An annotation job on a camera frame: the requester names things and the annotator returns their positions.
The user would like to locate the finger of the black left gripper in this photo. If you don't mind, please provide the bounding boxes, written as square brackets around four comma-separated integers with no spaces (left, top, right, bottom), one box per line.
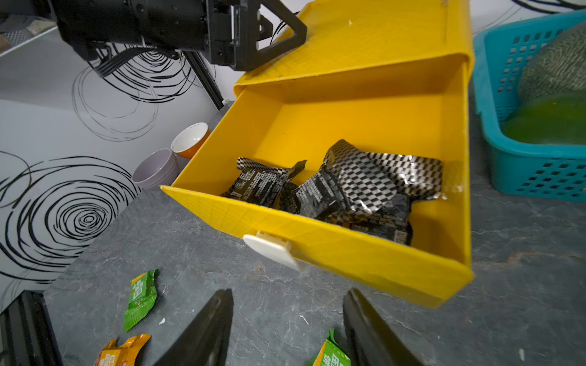
[235,0,308,72]

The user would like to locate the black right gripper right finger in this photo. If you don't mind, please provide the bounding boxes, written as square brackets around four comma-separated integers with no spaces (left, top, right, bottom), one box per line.
[343,288,423,366]

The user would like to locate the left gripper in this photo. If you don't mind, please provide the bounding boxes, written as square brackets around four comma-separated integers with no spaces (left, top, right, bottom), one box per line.
[50,0,241,70]

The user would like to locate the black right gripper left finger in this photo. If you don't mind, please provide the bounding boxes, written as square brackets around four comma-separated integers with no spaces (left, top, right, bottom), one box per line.
[156,289,233,366]

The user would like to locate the yellow plastic drawer cabinet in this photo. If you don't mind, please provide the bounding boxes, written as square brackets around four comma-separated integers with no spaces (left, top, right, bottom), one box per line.
[164,1,474,308]

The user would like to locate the green cookie pack top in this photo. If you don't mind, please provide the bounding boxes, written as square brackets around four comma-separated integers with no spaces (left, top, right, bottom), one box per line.
[307,329,351,366]

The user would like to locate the green cookie pack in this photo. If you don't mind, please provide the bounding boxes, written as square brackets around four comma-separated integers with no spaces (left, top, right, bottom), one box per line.
[124,269,160,332]
[307,329,351,366]

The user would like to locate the orange cookie pack left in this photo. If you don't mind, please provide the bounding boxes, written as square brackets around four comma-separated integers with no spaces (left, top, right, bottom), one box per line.
[94,334,151,366]

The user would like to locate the green cookie pack left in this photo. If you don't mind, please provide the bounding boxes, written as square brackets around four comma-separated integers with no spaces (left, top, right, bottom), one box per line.
[124,269,160,332]

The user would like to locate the white orange bowl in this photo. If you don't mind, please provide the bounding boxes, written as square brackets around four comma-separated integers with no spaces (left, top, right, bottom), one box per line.
[170,122,211,160]

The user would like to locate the purple bowl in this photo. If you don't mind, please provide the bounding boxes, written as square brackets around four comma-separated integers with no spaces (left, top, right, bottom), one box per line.
[132,149,179,191]

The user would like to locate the teal plastic basket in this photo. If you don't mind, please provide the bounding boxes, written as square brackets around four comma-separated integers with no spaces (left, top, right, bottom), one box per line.
[472,10,585,202]

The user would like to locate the green avocado toy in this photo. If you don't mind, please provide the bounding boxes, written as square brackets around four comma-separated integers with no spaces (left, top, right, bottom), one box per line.
[501,92,585,146]

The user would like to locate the left netted melon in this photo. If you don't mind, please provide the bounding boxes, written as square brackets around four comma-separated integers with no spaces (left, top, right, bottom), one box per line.
[517,22,585,103]

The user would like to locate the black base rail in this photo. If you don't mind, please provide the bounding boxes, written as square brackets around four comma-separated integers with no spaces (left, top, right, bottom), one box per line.
[1,291,63,365]

